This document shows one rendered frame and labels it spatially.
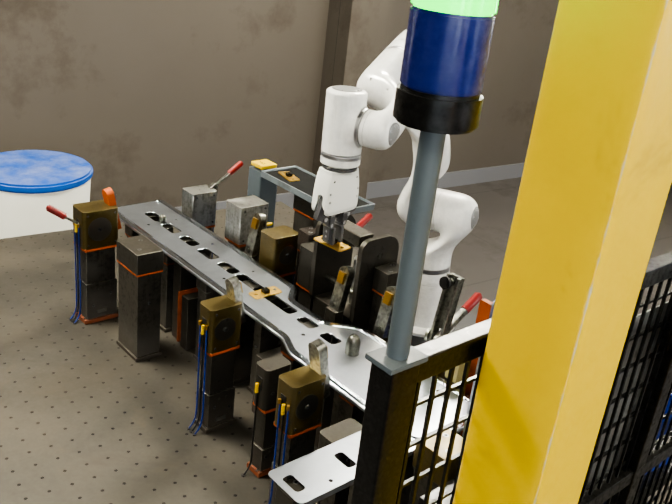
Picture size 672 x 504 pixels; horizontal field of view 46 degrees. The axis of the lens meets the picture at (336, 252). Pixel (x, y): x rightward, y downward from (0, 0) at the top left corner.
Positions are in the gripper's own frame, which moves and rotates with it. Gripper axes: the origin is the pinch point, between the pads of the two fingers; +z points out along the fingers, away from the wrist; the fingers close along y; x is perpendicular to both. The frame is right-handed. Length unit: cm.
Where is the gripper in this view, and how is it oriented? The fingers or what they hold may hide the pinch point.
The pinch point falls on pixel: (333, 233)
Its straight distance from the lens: 174.1
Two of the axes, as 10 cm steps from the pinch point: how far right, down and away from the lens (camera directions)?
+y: -7.0, 2.3, -6.8
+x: 7.1, 3.4, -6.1
